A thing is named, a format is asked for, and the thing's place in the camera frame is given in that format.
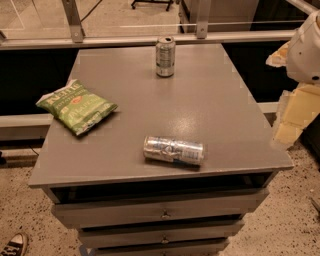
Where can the black white sneaker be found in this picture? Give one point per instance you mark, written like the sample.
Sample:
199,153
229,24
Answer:
16,246

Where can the top grey drawer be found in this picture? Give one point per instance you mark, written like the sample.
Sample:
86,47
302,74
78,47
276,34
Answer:
159,208

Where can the grey drawer cabinet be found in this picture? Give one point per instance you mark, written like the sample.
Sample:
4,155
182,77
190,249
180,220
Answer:
174,169

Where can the grey drawer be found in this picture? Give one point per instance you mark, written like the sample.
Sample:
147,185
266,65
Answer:
160,234
159,208
194,247

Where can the green chip bag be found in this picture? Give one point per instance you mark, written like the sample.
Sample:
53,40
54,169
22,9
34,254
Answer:
76,107

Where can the metal railing frame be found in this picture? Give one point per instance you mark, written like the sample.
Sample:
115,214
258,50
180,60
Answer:
54,24

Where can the bottom grey drawer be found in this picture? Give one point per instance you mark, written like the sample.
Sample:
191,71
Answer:
194,247

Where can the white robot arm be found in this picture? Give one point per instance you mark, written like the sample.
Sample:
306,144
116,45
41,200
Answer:
301,58

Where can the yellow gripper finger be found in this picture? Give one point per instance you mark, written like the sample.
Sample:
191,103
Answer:
279,57
296,111

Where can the green 7up can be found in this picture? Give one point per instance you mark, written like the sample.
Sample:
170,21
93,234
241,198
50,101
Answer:
165,56

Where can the middle grey drawer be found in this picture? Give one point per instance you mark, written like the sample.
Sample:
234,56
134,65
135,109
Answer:
160,234

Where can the black chair base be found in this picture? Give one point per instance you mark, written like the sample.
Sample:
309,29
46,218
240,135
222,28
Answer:
167,2

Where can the silver redbull can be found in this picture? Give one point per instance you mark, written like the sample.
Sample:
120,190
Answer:
172,150

